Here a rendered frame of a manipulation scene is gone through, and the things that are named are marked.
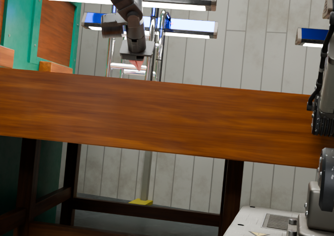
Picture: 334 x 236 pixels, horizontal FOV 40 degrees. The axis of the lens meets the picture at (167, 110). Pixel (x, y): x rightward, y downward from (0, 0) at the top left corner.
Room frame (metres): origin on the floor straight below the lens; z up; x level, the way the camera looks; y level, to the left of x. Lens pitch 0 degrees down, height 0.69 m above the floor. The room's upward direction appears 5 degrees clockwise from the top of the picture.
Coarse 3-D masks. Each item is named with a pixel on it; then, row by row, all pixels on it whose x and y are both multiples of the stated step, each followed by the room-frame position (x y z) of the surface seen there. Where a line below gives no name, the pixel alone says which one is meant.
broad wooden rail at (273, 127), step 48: (0, 96) 1.26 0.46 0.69; (48, 96) 1.25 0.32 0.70; (96, 96) 1.23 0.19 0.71; (144, 96) 1.22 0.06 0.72; (192, 96) 1.21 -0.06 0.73; (240, 96) 1.19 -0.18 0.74; (288, 96) 1.18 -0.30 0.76; (96, 144) 1.23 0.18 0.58; (144, 144) 1.22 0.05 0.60; (192, 144) 1.20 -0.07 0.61; (240, 144) 1.19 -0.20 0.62; (288, 144) 1.18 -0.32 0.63
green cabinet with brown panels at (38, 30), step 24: (0, 0) 1.71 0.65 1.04; (24, 0) 1.90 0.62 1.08; (48, 0) 2.16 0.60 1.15; (0, 24) 1.73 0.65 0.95; (24, 24) 1.92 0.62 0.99; (48, 24) 2.19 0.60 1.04; (72, 24) 2.52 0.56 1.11; (24, 48) 1.94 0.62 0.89; (48, 48) 2.21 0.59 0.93; (72, 48) 2.53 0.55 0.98
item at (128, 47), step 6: (144, 36) 1.41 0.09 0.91; (126, 42) 1.47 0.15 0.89; (132, 42) 1.40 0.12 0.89; (138, 42) 1.40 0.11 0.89; (144, 42) 1.42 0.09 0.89; (150, 42) 1.46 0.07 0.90; (120, 48) 1.45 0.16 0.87; (126, 48) 1.45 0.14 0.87; (132, 48) 1.42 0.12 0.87; (138, 48) 1.42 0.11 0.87; (144, 48) 1.43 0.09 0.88; (150, 48) 1.44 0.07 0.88; (120, 54) 1.44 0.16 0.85; (126, 54) 1.44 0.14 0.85; (132, 54) 1.43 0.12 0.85; (138, 54) 1.43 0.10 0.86; (144, 54) 1.43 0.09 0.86; (150, 54) 1.43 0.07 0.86
